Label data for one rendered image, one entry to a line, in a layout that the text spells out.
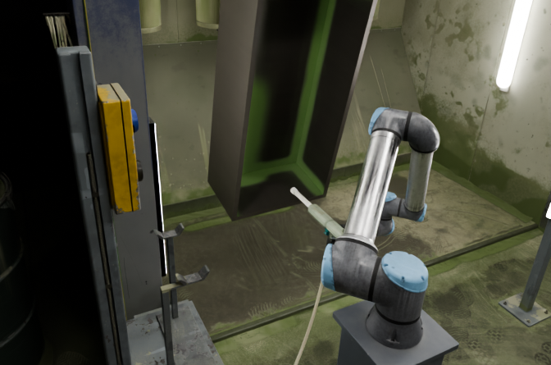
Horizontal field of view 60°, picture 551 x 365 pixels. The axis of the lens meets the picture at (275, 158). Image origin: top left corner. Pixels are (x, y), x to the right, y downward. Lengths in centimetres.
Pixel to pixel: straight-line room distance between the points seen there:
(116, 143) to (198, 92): 250
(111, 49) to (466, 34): 304
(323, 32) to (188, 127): 127
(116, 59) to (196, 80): 202
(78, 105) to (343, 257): 98
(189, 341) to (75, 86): 80
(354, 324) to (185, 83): 225
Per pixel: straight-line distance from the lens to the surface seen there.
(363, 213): 170
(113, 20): 149
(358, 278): 161
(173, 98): 343
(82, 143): 104
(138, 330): 153
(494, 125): 393
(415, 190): 217
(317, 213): 226
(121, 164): 104
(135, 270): 186
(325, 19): 259
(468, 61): 403
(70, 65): 99
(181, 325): 152
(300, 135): 291
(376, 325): 171
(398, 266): 160
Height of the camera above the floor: 186
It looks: 26 degrees down
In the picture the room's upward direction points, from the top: 2 degrees clockwise
